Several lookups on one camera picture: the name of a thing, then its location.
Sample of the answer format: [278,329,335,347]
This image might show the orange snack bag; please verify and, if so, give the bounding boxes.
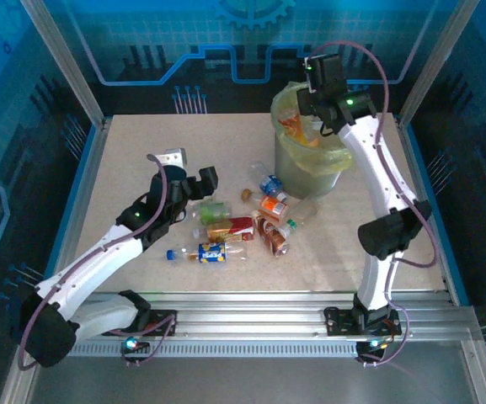
[278,107,322,148]

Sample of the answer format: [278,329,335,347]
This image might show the green plastic bottle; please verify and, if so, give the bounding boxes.
[191,199,233,226]

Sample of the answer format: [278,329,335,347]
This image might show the red yellow label bottle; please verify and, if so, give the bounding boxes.
[190,215,256,245]

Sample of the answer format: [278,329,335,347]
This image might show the Pepsi bottle blue cap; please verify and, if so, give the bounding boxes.
[165,242,248,267]

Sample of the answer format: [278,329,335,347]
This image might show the orange label bottle tan cap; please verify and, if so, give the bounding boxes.
[241,188,289,223]

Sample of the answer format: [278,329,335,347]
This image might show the clear bottle green cap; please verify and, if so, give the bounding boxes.
[285,195,323,233]

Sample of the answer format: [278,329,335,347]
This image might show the arm base status light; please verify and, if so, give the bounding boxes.
[358,338,389,354]
[122,336,151,354]

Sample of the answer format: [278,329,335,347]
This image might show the yellow plastic bin liner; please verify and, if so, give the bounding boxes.
[270,81,355,178]

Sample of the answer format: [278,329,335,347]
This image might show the grey metal bin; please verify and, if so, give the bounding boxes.
[270,81,355,201]

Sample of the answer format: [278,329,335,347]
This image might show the clear water bottle blue label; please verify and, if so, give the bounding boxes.
[249,162,289,204]

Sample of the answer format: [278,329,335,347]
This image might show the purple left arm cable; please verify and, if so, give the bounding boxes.
[17,153,170,372]

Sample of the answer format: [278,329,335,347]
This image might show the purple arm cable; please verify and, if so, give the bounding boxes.
[308,40,441,295]
[17,153,170,372]

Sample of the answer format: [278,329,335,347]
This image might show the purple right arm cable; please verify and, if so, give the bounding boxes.
[308,40,441,295]

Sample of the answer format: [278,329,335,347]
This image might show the aluminium frame post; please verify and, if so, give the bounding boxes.
[396,0,482,127]
[19,0,111,130]

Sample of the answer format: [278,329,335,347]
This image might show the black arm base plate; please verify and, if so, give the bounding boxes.
[139,308,179,338]
[323,306,403,338]

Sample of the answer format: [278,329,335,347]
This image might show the aluminium front rail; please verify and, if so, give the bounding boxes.
[27,289,479,344]

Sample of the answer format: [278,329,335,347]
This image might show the perforated metal cable tray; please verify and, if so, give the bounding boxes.
[67,339,364,359]

